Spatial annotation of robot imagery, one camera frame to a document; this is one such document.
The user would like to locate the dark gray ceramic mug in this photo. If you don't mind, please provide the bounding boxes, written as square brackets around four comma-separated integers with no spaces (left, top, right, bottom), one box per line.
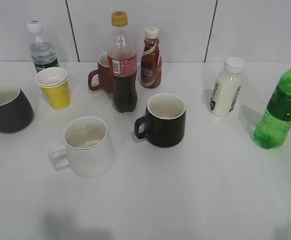
[0,83,34,134]

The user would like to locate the green sprite bottle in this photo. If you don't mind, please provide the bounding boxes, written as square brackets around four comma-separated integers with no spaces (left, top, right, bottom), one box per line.
[253,68,291,149]

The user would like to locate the yellow paper cup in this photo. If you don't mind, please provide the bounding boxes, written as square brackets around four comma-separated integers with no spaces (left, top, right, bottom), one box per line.
[40,80,70,110]

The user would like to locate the white inner paper cup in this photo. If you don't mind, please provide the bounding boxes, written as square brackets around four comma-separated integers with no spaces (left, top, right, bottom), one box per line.
[35,67,68,88]

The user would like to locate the black ceramic mug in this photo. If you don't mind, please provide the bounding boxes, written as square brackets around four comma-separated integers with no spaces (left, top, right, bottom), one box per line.
[134,93,186,148]

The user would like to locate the brown coffee drink bottle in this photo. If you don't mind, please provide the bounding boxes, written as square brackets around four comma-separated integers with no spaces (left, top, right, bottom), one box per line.
[140,26,162,89]

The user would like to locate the red ceramic mug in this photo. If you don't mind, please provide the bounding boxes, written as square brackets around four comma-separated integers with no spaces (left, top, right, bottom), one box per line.
[87,52,114,94]

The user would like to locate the white ceramic mug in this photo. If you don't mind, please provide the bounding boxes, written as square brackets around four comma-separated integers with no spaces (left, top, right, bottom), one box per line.
[48,116,115,178]

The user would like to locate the cola bottle yellow cap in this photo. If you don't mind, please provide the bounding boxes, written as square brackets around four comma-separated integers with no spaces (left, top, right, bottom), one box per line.
[107,11,138,113]

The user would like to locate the white milk bottle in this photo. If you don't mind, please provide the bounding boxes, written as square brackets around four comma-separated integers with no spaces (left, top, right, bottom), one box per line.
[209,56,245,117]

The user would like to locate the clear water bottle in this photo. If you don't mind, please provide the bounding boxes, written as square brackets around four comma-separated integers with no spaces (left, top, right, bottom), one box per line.
[27,20,59,73]

